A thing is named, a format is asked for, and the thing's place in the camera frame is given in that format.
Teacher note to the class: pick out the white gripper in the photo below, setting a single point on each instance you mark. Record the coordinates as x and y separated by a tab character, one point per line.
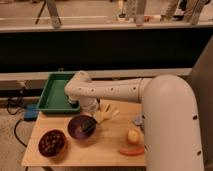
89	105

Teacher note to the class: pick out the dark eraser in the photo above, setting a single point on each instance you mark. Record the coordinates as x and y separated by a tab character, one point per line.
88	126

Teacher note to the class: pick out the purple bowl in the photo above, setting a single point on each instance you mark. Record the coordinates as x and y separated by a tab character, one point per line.
75	127

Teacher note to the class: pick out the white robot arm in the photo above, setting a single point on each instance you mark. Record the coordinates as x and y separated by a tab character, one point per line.
169	113

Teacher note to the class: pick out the dark red patterned bowl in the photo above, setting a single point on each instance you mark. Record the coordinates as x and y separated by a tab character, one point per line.
52	143

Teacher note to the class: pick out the yellow banana toy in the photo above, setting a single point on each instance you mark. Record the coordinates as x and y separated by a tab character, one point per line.
105	113

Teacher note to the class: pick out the green plastic tray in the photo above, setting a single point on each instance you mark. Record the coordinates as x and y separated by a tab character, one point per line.
53	99

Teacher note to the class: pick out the wooden table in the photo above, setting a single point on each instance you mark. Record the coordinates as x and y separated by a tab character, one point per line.
101	149

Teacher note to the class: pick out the blue cloth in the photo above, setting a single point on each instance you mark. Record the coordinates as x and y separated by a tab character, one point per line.
138	120

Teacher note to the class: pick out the yellow apple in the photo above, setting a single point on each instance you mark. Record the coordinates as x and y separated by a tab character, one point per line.
133	137

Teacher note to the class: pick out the blue box on floor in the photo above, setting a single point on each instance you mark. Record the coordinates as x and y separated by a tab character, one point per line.
31	112

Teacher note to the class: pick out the red sausage toy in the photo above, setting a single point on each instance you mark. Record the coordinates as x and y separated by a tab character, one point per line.
132	152

